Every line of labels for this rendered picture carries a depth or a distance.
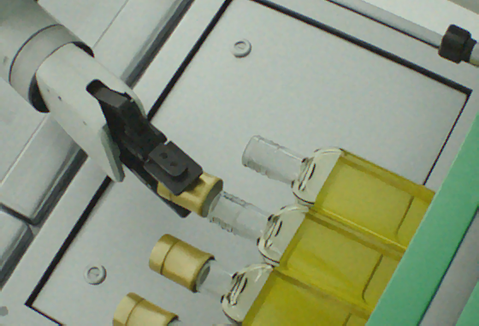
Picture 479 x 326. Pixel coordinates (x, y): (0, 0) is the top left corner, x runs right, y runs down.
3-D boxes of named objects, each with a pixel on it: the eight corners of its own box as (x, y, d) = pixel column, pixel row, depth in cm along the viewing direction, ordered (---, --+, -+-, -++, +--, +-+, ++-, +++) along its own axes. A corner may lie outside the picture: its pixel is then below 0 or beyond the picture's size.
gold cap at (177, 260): (217, 263, 90) (172, 240, 92) (212, 248, 87) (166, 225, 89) (196, 299, 89) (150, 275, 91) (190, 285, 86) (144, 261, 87)
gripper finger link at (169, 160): (121, 149, 91) (177, 198, 88) (115, 131, 88) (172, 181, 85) (149, 124, 92) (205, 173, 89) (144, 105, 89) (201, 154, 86)
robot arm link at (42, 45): (24, 113, 101) (42, 130, 100) (1, 63, 93) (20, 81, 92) (81, 62, 103) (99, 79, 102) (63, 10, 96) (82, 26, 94)
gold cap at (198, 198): (225, 191, 92) (180, 168, 93) (221, 171, 89) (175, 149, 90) (204, 224, 91) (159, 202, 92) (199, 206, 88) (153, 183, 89)
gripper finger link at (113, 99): (79, 95, 94) (119, 143, 94) (95, 81, 86) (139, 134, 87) (88, 85, 94) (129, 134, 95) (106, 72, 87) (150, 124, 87)
